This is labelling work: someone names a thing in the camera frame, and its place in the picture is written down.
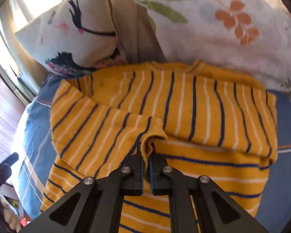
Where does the yellow striped knit sweater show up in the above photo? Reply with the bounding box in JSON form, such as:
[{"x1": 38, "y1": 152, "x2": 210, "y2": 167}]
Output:
[{"x1": 40, "y1": 59, "x2": 278, "y2": 233}]

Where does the person's left hand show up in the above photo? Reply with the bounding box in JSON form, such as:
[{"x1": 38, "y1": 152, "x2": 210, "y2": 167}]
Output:
[{"x1": 0, "y1": 194, "x2": 21, "y2": 232}]

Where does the blue plaid bed sheet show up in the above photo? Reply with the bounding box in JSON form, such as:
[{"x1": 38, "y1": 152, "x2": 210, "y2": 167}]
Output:
[{"x1": 11, "y1": 75, "x2": 291, "y2": 232}]

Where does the wooden wardrobe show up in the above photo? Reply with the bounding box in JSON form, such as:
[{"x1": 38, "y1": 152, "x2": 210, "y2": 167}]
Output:
[{"x1": 0, "y1": 77, "x2": 25, "y2": 163}]

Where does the white cushion with lady print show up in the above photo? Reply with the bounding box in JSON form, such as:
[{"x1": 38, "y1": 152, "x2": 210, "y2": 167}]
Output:
[{"x1": 15, "y1": 0, "x2": 128, "y2": 77}]

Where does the beige sheer curtain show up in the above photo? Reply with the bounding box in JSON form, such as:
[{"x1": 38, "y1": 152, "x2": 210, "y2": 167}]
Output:
[{"x1": 0, "y1": 0, "x2": 165, "y2": 95}]

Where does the white floral leaf pillow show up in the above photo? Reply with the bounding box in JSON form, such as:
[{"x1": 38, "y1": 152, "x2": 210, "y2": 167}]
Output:
[{"x1": 133, "y1": 0, "x2": 291, "y2": 94}]

